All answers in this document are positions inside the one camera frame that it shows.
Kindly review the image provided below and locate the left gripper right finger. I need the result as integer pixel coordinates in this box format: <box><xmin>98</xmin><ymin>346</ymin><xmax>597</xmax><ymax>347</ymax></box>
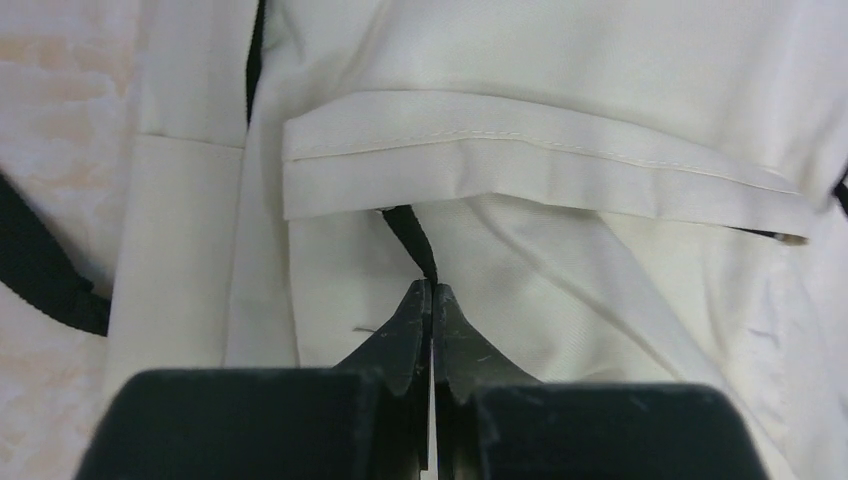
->
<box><xmin>433</xmin><ymin>284</ymin><xmax>767</xmax><ymax>479</ymax></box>

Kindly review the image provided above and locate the beige canvas backpack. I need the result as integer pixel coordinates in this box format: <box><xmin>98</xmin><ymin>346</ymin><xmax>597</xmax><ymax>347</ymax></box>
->
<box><xmin>1</xmin><ymin>1</ymin><xmax>847</xmax><ymax>479</ymax></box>

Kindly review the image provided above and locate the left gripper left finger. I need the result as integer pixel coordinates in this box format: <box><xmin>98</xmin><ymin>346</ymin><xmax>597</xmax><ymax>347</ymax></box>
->
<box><xmin>77</xmin><ymin>280</ymin><xmax>432</xmax><ymax>479</ymax></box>

